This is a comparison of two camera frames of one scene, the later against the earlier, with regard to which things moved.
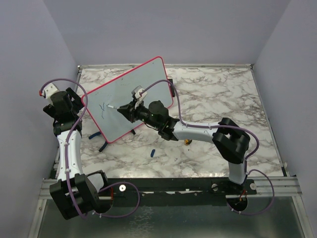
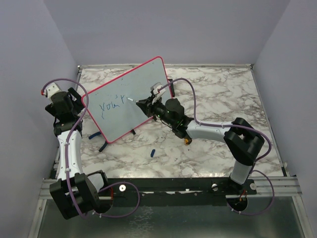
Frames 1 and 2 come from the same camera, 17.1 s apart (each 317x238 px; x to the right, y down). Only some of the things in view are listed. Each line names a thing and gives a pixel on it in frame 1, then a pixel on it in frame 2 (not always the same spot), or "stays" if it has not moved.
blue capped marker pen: (112, 106) -> (131, 99)
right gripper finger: (131, 106) -> (146, 100)
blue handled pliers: (104, 145) stays
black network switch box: (172, 88) stays
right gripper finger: (128, 113) -> (144, 107)
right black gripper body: (141, 113) -> (157, 109)
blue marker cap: (152, 152) stays
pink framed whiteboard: (117, 92) stays
